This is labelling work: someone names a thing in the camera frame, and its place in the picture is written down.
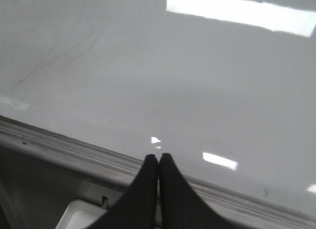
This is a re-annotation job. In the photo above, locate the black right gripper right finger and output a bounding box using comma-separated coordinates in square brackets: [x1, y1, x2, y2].
[159, 153, 237, 229]

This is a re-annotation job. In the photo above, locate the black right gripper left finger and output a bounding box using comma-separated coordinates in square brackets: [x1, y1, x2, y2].
[89, 154, 158, 229]

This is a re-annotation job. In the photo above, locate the white whiteboard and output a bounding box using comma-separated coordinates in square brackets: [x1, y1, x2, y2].
[0, 0, 316, 218]

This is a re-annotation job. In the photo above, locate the white plastic tray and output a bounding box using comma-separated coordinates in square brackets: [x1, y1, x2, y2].
[58, 199, 163, 229]

